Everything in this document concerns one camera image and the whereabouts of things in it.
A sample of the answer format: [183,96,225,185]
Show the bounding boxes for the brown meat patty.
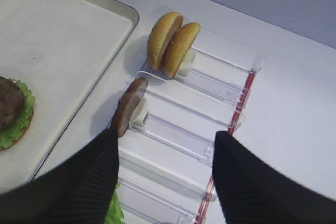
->
[110,77,148,137]
[1,77,25,131]

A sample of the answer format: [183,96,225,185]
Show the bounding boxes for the white pusher block patty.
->
[129,98,149,129]

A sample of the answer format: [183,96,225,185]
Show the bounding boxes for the green lettuce on burger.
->
[1,77,35,151]

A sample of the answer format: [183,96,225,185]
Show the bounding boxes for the green lettuce leaf in rack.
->
[104,182,125,224]

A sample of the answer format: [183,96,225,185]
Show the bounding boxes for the clear acrylic right rack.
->
[115,28,265,224]

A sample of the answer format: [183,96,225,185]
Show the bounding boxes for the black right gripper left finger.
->
[1,129,119,223]

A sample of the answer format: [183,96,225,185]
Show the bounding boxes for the white metal tray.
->
[1,0,139,191]

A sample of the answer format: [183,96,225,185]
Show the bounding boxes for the yellow bun half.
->
[146,12,183,70]
[163,22,201,78]

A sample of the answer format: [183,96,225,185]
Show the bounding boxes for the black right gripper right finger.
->
[212,131,335,223]

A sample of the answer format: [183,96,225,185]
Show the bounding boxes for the white pusher block bun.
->
[176,49,196,78]

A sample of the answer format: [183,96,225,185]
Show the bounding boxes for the bottom bun on tray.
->
[1,106,34,151]

